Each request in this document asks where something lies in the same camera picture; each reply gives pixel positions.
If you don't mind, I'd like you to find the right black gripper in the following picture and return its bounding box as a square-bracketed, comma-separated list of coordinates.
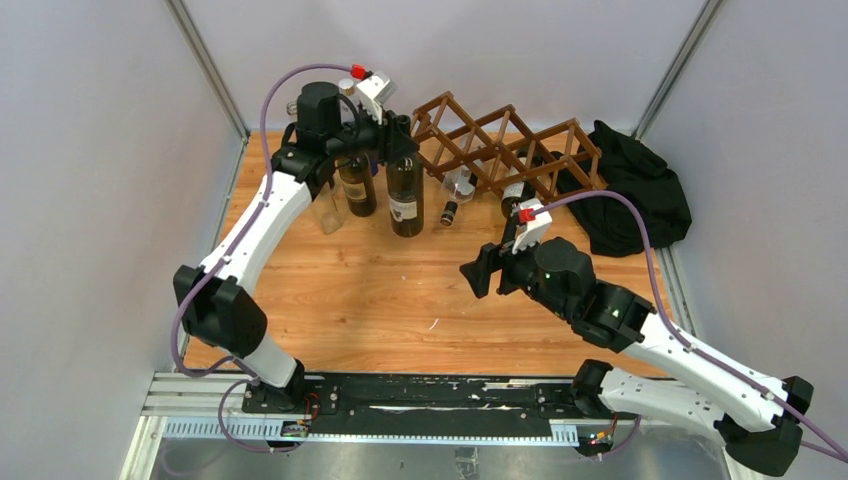
[460, 226, 572, 320]

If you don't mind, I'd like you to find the dark wine bottle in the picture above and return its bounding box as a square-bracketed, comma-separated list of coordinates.
[500, 148, 544, 219]
[386, 142, 424, 237]

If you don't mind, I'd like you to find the olive green wine bottle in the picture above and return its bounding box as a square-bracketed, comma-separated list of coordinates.
[337, 154, 377, 217]

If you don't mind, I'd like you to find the clear bottle black cap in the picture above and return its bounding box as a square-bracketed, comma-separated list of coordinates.
[440, 166, 478, 226]

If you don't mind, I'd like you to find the blue square glass bottle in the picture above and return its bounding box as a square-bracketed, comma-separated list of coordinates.
[337, 78, 359, 125]

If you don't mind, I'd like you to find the clear glass bottle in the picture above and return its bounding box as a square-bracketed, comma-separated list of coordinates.
[312, 177, 346, 235]

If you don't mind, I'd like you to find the clear bottle black label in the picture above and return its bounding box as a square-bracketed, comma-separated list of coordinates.
[285, 100, 298, 118]

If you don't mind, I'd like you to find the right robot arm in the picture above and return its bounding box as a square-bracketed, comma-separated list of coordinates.
[459, 237, 814, 477]

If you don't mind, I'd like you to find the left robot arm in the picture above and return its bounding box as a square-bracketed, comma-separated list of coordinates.
[173, 73, 418, 413]

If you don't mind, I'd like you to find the brown wooden wine rack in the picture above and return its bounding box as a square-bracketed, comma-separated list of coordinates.
[412, 91, 604, 204]

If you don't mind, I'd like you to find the black cloth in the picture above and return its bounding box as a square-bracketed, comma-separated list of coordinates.
[567, 120, 693, 258]

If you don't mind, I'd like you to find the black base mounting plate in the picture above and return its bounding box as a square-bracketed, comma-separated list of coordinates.
[240, 372, 624, 440]

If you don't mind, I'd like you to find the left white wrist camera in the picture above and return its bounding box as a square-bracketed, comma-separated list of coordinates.
[355, 71, 397, 125]

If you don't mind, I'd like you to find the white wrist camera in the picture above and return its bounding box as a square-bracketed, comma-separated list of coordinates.
[511, 204, 552, 255]
[355, 71, 397, 125]

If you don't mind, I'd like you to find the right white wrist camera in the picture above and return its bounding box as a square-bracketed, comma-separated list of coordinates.
[511, 204, 552, 255]

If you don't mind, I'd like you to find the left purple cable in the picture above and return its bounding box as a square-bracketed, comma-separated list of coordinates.
[170, 63, 369, 455]

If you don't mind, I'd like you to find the purple cable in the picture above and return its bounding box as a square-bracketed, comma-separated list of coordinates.
[517, 190, 848, 465]
[170, 63, 369, 455]

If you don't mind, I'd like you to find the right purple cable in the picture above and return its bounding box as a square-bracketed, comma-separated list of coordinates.
[517, 190, 848, 465]

